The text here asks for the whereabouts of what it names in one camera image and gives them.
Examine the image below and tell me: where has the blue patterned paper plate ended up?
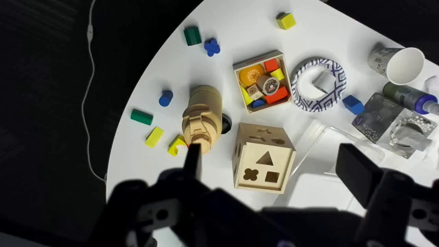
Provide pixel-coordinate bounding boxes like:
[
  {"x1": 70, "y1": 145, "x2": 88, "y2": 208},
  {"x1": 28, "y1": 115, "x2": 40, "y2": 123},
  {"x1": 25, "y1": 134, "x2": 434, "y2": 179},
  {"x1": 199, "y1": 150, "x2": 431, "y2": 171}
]
[{"x1": 290, "y1": 54, "x2": 349, "y2": 113}]

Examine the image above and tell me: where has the patterned white paper cup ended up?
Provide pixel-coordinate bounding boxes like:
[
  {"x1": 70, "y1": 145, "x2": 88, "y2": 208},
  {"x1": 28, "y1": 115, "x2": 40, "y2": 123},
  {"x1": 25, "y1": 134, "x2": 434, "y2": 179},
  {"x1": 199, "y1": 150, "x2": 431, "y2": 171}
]
[{"x1": 368, "y1": 41, "x2": 427, "y2": 86}]

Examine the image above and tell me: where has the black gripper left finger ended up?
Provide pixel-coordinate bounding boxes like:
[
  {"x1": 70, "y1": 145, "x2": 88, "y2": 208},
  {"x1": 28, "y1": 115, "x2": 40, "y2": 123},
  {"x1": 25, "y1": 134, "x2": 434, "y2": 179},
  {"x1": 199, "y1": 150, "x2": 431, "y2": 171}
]
[{"x1": 89, "y1": 142, "x2": 251, "y2": 247}]

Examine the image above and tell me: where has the green rounded-top block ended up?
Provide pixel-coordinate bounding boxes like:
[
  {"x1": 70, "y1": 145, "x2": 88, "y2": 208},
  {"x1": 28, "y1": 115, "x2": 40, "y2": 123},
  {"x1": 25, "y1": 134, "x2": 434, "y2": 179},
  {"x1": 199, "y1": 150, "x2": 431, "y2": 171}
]
[{"x1": 183, "y1": 24, "x2": 203, "y2": 46}]

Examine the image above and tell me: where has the yellow rectangular block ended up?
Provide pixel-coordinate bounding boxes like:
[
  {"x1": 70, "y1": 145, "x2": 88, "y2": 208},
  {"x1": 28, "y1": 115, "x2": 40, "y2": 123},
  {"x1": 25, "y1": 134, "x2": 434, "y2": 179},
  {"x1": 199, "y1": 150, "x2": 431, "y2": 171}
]
[{"x1": 144, "y1": 126, "x2": 166, "y2": 149}]

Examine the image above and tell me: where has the yellow cube block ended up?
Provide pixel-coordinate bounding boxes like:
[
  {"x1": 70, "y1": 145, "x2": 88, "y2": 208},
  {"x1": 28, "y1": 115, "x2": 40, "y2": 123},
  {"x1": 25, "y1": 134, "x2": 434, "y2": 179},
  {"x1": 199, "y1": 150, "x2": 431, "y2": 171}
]
[{"x1": 276, "y1": 10, "x2": 298, "y2": 31}]

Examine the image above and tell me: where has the wooden tray of blocks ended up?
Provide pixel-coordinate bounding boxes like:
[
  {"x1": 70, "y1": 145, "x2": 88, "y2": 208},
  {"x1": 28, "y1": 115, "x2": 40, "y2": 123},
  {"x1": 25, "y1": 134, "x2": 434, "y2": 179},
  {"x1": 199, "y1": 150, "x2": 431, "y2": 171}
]
[{"x1": 232, "y1": 47, "x2": 294, "y2": 115}]

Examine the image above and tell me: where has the wooden shape sorter box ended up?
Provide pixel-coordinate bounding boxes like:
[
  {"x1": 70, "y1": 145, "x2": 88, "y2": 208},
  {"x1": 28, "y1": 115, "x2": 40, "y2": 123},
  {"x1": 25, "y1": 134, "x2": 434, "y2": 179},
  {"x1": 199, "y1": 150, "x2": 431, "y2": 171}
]
[{"x1": 231, "y1": 120, "x2": 298, "y2": 194}]

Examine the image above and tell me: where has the blue cylinder block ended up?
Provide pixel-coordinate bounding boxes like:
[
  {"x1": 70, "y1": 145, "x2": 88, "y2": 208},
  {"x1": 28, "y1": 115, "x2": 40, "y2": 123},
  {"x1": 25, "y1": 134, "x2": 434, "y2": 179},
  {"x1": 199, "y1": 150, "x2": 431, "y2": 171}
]
[{"x1": 158, "y1": 89, "x2": 174, "y2": 108}]

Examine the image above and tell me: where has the white cable with switch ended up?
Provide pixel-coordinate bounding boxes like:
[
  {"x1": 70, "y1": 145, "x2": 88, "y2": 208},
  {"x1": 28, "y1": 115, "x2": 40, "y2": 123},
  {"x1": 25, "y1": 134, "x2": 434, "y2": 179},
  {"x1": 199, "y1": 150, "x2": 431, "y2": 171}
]
[{"x1": 81, "y1": 0, "x2": 107, "y2": 183}]

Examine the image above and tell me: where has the wooden ring cylinder block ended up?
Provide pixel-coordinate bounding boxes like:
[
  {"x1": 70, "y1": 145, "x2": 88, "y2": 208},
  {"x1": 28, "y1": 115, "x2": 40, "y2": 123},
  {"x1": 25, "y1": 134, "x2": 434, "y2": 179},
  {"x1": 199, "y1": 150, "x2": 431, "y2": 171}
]
[{"x1": 257, "y1": 75, "x2": 281, "y2": 96}]

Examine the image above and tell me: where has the green cylinder block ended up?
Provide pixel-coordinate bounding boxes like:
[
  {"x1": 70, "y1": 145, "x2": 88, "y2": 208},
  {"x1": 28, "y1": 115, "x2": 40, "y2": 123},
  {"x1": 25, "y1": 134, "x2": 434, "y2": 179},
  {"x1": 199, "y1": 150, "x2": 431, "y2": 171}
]
[{"x1": 129, "y1": 106, "x2": 155, "y2": 126}]

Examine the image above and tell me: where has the blue rectangular block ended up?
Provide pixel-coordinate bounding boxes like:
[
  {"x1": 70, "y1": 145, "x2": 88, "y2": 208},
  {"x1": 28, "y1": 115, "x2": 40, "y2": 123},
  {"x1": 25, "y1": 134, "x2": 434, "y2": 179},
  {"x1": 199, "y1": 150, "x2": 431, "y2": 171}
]
[{"x1": 342, "y1": 94, "x2": 367, "y2": 116}]

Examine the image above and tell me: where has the small bottle with blue cap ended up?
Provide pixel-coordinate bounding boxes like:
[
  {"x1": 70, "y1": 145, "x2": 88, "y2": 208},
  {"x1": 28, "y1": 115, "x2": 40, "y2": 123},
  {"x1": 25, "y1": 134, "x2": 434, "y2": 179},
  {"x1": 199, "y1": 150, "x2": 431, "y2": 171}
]
[{"x1": 383, "y1": 80, "x2": 439, "y2": 115}]

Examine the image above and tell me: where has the yellow arch block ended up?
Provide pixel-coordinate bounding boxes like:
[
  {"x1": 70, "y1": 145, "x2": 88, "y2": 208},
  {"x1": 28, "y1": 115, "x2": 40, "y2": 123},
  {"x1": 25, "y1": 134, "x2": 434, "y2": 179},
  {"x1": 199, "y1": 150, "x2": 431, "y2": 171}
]
[{"x1": 166, "y1": 134, "x2": 190, "y2": 157}]

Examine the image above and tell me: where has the orange round block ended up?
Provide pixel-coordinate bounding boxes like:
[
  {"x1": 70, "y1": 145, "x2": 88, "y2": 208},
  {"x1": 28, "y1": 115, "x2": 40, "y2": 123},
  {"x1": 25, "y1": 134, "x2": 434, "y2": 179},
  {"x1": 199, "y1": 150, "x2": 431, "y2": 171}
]
[{"x1": 239, "y1": 64, "x2": 268, "y2": 87}]

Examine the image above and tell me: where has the small red block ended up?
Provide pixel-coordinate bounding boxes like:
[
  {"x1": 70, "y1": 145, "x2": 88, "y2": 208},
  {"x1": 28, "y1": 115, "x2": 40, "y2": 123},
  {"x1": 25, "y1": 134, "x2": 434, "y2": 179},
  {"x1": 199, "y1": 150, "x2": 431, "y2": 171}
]
[{"x1": 264, "y1": 57, "x2": 281, "y2": 74}]

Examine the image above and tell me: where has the blue flower-shaped block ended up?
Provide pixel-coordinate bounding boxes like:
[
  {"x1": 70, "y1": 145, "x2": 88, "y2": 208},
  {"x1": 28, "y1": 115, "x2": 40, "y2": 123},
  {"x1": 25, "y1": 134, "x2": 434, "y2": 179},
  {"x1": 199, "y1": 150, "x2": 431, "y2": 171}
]
[{"x1": 203, "y1": 36, "x2": 222, "y2": 57}]

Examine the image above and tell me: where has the red long block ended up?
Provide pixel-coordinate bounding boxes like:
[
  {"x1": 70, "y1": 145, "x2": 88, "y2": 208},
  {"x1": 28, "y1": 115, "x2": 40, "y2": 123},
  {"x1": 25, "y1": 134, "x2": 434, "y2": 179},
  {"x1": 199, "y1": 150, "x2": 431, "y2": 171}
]
[{"x1": 264, "y1": 86, "x2": 291, "y2": 106}]

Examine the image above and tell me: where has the tan insulated bottle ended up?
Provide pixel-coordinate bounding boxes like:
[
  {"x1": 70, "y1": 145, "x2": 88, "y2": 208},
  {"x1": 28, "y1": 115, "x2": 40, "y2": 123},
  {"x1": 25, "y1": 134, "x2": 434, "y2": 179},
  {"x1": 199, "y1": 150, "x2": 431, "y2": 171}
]
[{"x1": 181, "y1": 83, "x2": 224, "y2": 155}]

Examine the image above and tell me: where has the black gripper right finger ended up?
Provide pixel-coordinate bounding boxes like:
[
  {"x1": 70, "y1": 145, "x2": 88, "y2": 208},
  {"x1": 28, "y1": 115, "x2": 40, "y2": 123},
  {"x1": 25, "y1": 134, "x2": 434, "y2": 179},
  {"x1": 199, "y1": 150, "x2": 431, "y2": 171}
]
[{"x1": 335, "y1": 142, "x2": 439, "y2": 247}]

